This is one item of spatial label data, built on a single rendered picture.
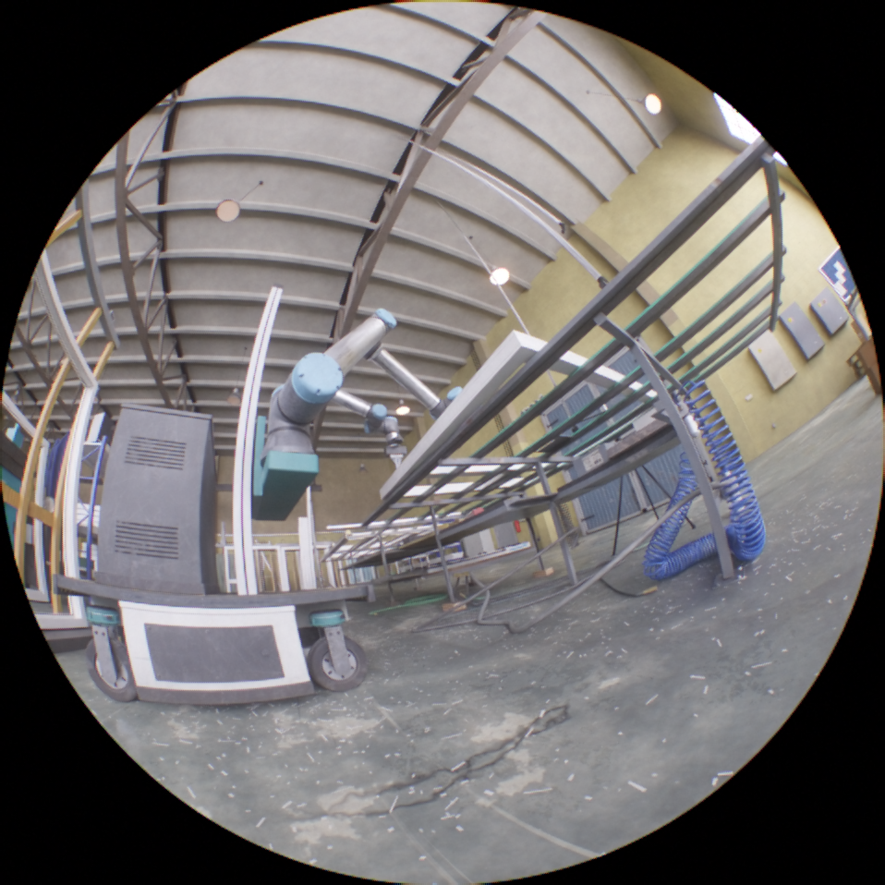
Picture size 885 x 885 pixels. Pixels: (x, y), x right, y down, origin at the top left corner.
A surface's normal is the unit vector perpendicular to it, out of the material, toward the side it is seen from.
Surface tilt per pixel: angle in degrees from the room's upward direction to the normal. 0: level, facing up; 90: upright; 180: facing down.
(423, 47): 180
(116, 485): 90
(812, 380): 90
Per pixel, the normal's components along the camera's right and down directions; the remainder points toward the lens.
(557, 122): 0.22, 0.89
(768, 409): -0.85, -0.03
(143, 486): 0.62, -0.45
